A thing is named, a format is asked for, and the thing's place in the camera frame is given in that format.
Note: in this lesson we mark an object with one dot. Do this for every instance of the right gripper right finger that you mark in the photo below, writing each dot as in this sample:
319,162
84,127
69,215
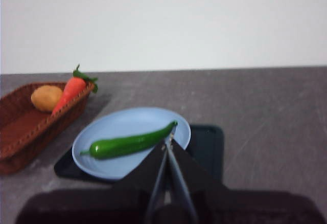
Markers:
230,206

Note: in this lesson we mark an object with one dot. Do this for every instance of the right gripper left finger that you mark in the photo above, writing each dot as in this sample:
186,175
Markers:
122,206

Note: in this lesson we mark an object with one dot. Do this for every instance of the long green pepper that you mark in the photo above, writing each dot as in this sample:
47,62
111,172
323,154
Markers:
127,144

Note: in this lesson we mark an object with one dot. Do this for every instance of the blue round plate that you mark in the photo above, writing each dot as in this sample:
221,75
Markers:
122,124

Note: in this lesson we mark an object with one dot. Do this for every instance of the black flat tray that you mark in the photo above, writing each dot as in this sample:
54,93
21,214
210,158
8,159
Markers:
207,144

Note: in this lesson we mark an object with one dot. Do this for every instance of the brown wicker basket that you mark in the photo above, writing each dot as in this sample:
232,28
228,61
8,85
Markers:
23,137

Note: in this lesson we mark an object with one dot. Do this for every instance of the orange carrot with green leaves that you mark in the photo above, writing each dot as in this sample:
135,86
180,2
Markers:
71,91

